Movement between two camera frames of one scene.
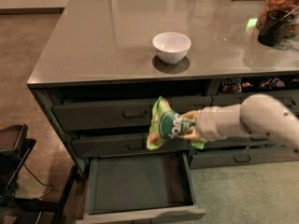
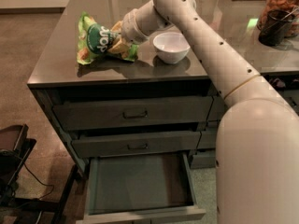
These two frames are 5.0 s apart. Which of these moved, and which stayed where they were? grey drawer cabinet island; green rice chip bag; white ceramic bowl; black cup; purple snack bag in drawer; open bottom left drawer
Moved: green rice chip bag
Stayed: white ceramic bowl; grey drawer cabinet island; black cup; open bottom left drawer; purple snack bag in drawer
